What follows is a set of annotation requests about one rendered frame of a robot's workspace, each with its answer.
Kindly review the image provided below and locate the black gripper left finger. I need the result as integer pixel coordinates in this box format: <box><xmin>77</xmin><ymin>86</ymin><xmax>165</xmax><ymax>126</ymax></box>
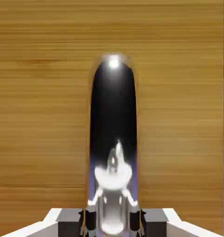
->
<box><xmin>0</xmin><ymin>208</ymin><xmax>85</xmax><ymax>237</ymax></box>

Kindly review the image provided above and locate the light wood cabinet door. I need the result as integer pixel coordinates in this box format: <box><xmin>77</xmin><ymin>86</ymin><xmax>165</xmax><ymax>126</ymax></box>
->
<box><xmin>0</xmin><ymin>0</ymin><xmax>224</xmax><ymax>237</ymax></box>

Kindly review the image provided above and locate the curved shiny metal door handle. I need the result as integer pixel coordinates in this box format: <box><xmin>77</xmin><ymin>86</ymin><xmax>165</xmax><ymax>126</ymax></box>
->
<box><xmin>85</xmin><ymin>53</ymin><xmax>142</xmax><ymax>237</ymax></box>

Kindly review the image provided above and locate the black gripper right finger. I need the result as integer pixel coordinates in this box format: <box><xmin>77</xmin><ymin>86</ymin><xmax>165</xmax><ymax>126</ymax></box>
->
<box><xmin>141</xmin><ymin>208</ymin><xmax>224</xmax><ymax>237</ymax></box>

